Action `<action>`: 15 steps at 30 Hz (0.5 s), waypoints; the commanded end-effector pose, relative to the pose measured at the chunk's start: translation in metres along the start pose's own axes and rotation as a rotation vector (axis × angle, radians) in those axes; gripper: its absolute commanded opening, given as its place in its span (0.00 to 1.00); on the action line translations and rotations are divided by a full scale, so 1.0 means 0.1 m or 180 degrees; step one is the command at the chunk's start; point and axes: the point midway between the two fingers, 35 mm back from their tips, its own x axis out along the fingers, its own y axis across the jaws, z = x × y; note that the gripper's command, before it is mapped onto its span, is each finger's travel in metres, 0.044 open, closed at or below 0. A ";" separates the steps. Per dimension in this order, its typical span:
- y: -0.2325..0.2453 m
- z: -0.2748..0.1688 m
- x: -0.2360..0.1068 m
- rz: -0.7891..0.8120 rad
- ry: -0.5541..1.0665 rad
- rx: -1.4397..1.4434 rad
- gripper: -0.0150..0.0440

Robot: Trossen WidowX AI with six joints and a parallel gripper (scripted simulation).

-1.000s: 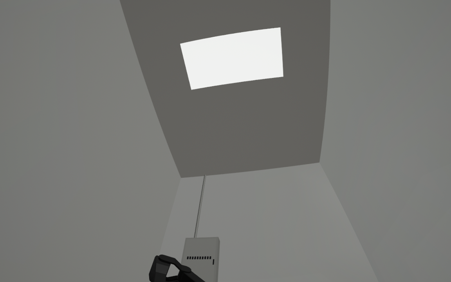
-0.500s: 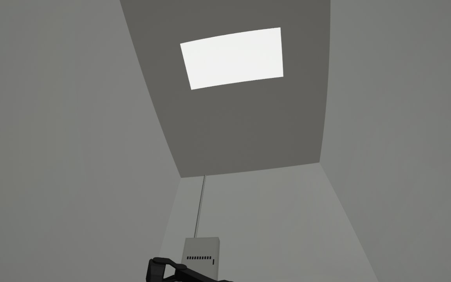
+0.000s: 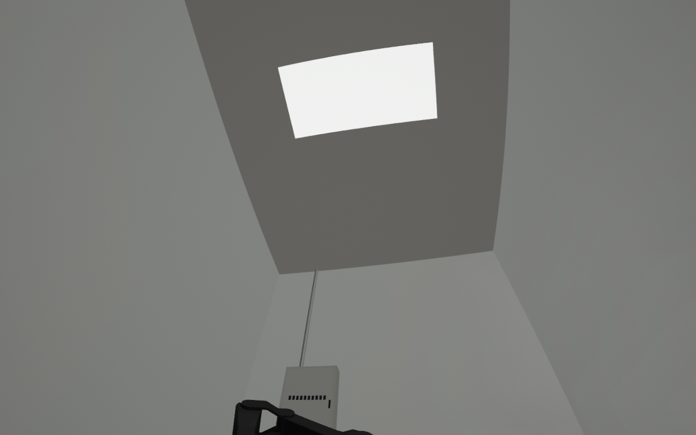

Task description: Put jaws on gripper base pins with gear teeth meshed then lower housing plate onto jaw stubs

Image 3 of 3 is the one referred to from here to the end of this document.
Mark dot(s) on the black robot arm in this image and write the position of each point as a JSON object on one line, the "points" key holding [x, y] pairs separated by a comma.
{"points": [[248, 415]]}

